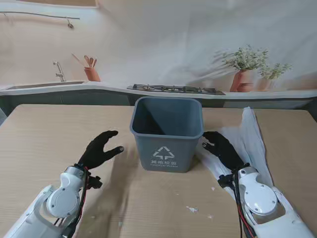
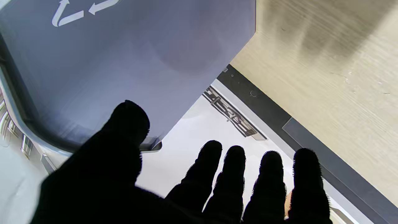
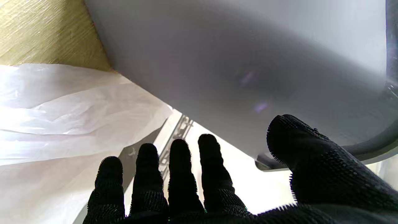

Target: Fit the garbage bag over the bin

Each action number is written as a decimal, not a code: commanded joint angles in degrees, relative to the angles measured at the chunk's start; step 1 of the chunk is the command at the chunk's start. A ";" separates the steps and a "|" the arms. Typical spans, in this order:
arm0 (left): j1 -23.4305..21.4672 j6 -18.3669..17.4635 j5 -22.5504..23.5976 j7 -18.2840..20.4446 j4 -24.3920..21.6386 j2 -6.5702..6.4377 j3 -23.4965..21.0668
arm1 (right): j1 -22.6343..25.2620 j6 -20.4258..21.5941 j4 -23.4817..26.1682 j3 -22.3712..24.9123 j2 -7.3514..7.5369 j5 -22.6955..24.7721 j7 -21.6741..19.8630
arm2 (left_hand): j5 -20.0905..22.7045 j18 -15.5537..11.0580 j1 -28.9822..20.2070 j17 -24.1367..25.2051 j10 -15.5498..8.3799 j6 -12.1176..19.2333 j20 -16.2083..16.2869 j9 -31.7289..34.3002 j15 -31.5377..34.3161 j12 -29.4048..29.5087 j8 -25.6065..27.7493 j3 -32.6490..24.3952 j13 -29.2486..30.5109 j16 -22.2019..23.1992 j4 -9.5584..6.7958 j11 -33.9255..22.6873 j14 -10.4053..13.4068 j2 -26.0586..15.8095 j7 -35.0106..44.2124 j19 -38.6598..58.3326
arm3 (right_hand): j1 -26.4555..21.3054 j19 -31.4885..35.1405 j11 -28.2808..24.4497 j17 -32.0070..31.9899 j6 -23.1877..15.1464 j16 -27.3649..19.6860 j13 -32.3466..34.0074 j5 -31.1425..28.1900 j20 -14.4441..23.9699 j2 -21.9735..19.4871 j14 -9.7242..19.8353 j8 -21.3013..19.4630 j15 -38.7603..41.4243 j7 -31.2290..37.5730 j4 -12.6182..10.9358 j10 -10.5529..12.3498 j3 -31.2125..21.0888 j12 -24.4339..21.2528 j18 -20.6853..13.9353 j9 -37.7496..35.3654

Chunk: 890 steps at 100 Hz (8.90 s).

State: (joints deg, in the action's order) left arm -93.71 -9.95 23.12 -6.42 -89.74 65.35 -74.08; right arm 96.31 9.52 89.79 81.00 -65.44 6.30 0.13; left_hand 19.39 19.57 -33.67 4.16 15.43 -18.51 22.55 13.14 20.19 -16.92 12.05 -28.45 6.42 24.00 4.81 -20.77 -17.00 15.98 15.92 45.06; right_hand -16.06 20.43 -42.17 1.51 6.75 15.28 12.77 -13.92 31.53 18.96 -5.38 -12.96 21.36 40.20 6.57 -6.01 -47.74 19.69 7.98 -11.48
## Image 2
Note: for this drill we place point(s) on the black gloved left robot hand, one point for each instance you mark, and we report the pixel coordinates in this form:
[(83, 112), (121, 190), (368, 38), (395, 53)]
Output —
[(102, 186)]

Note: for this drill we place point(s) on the grey plastic waste bin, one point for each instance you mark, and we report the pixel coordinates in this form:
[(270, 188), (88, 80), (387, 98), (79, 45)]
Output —
[(140, 62)]

